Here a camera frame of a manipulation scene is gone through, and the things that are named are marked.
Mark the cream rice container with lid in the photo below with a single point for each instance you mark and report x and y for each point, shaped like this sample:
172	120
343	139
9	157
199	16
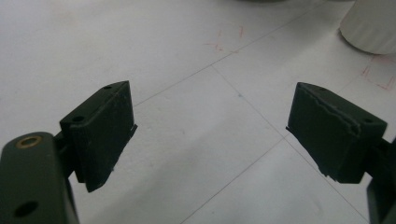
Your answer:
370	25

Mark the white table sheet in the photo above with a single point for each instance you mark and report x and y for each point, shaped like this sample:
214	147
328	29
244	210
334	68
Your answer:
202	124

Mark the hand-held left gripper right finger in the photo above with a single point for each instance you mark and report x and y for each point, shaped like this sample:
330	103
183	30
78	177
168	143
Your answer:
330	137

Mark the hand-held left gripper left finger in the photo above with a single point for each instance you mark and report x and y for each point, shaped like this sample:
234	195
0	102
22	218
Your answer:
99	133

